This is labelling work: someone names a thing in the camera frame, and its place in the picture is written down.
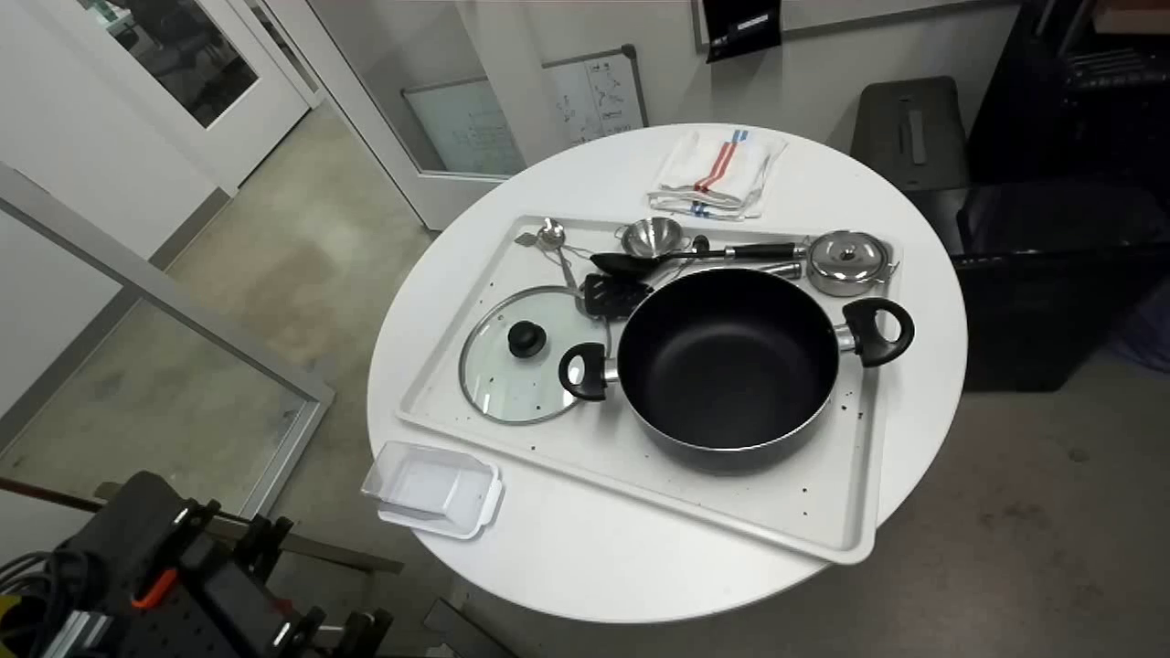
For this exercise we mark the whiteboard against wall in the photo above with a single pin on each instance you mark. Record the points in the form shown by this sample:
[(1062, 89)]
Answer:
[(598, 92)]

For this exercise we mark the glass lid with black knob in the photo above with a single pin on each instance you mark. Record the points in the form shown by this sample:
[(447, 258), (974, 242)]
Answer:
[(510, 362)]

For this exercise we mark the black spatula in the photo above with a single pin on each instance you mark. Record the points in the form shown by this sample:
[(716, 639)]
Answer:
[(621, 282)]

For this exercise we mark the white plastic tray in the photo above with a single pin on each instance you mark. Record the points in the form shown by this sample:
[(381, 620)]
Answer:
[(813, 493)]

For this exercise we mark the small silver pot lid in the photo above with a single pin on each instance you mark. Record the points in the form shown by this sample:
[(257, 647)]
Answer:
[(848, 259)]

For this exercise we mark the clear plastic container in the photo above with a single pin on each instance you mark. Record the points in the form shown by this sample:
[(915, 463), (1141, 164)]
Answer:
[(434, 490)]

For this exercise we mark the black cabinet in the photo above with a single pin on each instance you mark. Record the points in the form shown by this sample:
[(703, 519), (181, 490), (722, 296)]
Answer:
[(1062, 228)]

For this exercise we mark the black bin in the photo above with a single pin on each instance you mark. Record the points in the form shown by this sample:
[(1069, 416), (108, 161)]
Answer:
[(913, 131)]

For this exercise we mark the folded white dish towel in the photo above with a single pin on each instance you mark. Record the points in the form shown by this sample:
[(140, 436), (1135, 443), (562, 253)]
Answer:
[(716, 178)]

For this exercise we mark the silver ladle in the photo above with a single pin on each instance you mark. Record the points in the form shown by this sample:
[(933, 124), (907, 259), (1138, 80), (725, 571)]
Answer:
[(670, 237)]

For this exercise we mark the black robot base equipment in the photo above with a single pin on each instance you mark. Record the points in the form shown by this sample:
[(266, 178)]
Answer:
[(153, 576)]

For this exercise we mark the round white table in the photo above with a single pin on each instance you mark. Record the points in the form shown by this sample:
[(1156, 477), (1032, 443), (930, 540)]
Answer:
[(595, 557)]

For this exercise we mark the black cooking pot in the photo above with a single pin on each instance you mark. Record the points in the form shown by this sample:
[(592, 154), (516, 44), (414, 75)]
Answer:
[(734, 362)]

